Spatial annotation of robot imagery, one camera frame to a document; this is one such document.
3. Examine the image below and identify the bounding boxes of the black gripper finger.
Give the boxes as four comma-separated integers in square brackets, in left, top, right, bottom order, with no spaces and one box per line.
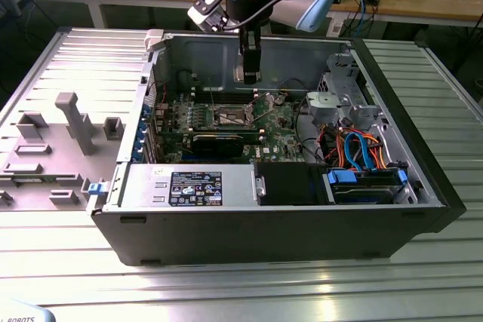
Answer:
[239,27,263,85]

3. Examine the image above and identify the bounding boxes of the silver CPU plate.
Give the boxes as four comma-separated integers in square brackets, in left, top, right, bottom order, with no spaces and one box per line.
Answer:
[232,54,246,82]

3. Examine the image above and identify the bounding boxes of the metal socket cover frame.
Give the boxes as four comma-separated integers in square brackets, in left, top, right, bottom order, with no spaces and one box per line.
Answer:
[244,94,275,121]

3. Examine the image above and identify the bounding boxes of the black RAM slot row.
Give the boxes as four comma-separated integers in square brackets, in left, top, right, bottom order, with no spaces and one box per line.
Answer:
[194,86,260,104]

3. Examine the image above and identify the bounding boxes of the CPU socket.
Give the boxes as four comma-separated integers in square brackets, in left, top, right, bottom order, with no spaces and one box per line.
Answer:
[213,104,253,127]

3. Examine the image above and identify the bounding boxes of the blue expansion slot clips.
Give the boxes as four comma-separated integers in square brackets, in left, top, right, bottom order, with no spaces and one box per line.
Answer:
[132,103,151,161]

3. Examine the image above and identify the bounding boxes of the green motherboard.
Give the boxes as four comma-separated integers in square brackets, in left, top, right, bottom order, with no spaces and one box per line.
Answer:
[150,90,306,167]

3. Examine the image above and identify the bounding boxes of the grey metal drive cage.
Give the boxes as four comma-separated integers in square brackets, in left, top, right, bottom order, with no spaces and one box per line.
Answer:
[305,52,382,127]

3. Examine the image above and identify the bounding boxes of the black graphics card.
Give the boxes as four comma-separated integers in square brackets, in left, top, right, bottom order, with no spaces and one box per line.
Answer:
[190,133,245,159]

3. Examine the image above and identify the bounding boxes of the silver power supply with label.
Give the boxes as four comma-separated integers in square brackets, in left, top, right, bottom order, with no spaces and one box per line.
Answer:
[120,163,257,210]

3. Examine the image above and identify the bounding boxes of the hard disk in blue carrier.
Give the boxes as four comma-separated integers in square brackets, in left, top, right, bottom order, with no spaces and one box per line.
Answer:
[324,169,411,206]

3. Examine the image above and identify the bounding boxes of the black open PC case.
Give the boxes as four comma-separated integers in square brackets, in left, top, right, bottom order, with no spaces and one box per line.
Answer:
[85,27,467,267]

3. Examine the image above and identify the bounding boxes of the blue plastic clip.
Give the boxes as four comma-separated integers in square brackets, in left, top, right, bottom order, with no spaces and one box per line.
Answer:
[87,182,109,198]

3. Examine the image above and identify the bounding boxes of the grey plastic parts rack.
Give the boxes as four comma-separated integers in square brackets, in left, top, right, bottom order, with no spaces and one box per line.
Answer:
[0,91,125,213]

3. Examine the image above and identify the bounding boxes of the pale blue teach pendant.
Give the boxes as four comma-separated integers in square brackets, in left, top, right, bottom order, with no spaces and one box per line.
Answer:
[0,297,57,322]

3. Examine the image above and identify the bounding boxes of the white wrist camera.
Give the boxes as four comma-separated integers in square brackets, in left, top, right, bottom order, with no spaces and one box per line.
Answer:
[187,0,229,32]

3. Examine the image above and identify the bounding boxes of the silver metal bracket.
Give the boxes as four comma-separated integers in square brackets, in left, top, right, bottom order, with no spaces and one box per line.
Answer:
[253,174,267,198]

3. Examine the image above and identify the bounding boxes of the blue flat wire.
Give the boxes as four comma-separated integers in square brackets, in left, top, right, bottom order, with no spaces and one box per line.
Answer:
[343,131,378,172]

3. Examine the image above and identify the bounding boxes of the orange yellow wire bundle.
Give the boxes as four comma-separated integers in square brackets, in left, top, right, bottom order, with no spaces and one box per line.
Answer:
[368,136,389,170]

